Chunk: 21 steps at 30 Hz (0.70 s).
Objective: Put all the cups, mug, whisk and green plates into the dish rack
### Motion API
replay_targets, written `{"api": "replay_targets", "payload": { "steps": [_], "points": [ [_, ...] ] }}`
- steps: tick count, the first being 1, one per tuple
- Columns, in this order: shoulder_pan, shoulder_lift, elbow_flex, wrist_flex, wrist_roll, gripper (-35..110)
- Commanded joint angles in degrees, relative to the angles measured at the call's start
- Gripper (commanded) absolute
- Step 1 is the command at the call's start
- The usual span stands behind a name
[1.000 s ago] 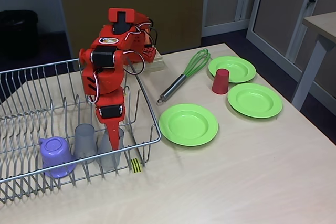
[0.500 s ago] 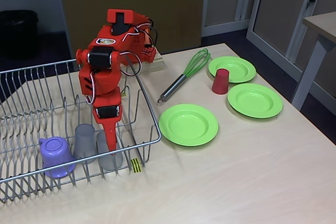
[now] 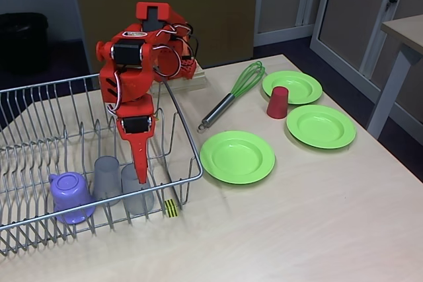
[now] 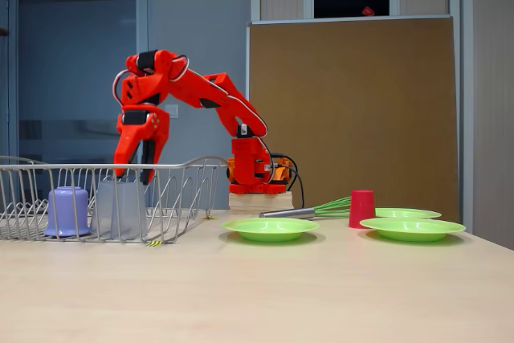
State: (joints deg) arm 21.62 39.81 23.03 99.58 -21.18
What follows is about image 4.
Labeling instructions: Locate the grey glazed door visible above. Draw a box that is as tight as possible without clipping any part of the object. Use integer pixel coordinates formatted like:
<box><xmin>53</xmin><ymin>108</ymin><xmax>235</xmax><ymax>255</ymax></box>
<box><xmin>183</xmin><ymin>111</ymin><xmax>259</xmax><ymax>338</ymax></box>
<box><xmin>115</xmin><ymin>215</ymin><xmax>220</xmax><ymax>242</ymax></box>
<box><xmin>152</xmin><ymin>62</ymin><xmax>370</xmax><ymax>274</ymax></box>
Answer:
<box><xmin>7</xmin><ymin>0</ymin><xmax>150</xmax><ymax>167</ymax></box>

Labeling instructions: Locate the translucent grey plastic cup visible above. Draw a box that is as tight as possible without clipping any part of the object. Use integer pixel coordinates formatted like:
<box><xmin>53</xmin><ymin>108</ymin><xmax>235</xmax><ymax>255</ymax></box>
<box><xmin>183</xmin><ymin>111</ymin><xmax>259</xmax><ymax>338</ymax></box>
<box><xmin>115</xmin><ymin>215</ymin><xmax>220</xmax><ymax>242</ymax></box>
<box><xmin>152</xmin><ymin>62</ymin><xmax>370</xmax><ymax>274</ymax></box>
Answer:
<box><xmin>108</xmin><ymin>179</ymin><xmax>148</xmax><ymax>240</ymax></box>
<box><xmin>90</xmin><ymin>180</ymin><xmax>128</xmax><ymax>239</ymax></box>

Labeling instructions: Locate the brown pin board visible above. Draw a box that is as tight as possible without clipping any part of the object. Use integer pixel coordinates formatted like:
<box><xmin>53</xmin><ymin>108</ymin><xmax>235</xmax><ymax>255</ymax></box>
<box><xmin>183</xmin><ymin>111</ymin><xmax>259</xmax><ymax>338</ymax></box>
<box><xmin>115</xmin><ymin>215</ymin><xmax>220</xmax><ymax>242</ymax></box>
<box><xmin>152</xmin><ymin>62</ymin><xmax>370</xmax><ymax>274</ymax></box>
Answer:
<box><xmin>245</xmin><ymin>15</ymin><xmax>461</xmax><ymax>224</ymax></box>

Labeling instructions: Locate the black cable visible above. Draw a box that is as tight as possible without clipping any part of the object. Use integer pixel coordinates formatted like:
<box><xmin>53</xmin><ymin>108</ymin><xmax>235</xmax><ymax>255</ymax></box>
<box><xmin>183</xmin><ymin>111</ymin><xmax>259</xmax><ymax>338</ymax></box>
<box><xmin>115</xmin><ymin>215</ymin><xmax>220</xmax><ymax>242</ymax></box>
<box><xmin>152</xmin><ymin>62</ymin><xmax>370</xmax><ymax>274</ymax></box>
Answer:
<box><xmin>271</xmin><ymin>152</ymin><xmax>306</xmax><ymax>208</ymax></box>

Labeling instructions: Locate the metal wire dish rack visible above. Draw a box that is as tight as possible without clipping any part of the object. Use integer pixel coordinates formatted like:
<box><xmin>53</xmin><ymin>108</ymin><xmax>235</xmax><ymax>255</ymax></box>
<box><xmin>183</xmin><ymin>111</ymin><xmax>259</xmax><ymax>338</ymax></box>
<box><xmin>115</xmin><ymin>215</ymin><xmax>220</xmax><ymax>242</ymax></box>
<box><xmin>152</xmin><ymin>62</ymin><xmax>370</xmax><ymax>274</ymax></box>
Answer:
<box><xmin>0</xmin><ymin>154</ymin><xmax>230</xmax><ymax>244</ymax></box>

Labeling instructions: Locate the purple plastic mug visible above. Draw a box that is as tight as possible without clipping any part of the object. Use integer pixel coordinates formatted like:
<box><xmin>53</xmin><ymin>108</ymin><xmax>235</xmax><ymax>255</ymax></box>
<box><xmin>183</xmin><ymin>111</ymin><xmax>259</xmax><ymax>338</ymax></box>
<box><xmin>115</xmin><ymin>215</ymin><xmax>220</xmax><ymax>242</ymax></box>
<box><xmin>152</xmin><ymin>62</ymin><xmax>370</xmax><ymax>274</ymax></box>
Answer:
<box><xmin>43</xmin><ymin>186</ymin><xmax>92</xmax><ymax>238</ymax></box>

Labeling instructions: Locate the green plastic plate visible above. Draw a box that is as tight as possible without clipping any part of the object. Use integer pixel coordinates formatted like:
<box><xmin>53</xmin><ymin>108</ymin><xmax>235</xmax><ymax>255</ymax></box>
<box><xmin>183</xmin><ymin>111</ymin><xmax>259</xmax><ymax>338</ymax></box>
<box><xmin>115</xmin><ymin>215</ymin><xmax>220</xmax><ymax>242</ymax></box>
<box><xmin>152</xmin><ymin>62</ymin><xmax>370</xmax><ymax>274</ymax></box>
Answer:
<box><xmin>222</xmin><ymin>217</ymin><xmax>321</xmax><ymax>243</ymax></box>
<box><xmin>359</xmin><ymin>217</ymin><xmax>467</xmax><ymax>243</ymax></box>
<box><xmin>373</xmin><ymin>207</ymin><xmax>443</xmax><ymax>219</ymax></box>

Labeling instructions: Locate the wooden base block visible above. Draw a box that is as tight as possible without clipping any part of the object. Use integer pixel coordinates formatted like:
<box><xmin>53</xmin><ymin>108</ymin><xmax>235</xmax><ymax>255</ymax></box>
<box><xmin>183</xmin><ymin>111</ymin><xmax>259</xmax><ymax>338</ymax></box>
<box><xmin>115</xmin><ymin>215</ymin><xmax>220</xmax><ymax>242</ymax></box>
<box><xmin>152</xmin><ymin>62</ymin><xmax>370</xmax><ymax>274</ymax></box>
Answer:
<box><xmin>228</xmin><ymin>192</ymin><xmax>294</xmax><ymax>215</ymax></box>

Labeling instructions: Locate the white servo cable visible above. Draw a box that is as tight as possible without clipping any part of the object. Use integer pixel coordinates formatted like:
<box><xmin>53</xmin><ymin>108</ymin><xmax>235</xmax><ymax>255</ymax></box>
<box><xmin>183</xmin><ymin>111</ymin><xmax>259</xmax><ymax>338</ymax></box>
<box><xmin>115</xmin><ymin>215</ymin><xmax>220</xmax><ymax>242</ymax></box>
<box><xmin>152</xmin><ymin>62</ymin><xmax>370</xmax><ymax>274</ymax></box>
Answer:
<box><xmin>113</xmin><ymin>55</ymin><xmax>269</xmax><ymax>167</ymax></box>

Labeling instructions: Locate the red plastic cup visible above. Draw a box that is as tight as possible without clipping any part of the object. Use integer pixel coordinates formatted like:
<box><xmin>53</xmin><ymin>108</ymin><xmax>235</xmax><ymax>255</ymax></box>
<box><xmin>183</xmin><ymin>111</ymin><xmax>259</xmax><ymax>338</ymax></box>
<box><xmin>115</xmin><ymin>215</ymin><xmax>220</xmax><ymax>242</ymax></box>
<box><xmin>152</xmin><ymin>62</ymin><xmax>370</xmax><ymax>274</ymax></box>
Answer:
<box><xmin>348</xmin><ymin>189</ymin><xmax>377</xmax><ymax>230</ymax></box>

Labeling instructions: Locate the green whisk with steel handle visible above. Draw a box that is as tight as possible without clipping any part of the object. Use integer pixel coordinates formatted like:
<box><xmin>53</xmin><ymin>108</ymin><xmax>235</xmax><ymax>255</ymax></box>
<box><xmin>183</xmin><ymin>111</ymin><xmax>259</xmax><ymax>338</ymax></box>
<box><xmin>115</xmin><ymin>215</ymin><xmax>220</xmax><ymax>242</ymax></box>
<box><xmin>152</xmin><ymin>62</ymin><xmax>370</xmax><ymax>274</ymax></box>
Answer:
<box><xmin>259</xmin><ymin>196</ymin><xmax>354</xmax><ymax>220</ymax></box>

